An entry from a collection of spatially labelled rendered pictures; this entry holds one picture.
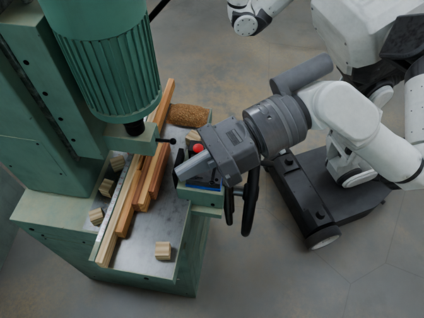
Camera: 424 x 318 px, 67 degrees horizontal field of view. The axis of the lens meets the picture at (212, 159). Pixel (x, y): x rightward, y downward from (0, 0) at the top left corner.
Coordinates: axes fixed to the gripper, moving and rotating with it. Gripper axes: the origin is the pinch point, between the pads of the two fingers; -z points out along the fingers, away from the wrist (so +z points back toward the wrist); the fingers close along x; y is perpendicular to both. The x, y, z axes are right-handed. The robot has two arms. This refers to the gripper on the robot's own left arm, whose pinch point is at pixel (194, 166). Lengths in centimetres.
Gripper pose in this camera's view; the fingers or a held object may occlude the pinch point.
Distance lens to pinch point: 50.4
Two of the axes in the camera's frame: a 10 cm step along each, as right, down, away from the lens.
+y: -2.6, -6.0, -7.5
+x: -3.8, -6.5, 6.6
